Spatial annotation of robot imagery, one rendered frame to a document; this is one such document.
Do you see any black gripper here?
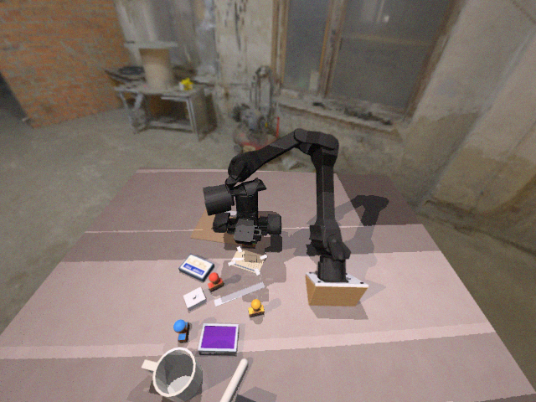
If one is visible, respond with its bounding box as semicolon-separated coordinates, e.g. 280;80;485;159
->
213;206;281;235

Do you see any orange stamp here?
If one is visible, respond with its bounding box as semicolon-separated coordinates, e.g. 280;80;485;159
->
248;299;264;318

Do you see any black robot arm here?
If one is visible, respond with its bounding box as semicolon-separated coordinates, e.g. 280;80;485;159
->
203;128;351;283

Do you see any cream paper card taped down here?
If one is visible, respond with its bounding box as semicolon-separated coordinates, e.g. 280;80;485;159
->
228;247;267;275

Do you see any tan clipboard with silver clip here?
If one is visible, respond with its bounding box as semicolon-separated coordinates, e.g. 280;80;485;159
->
190;209;242;245

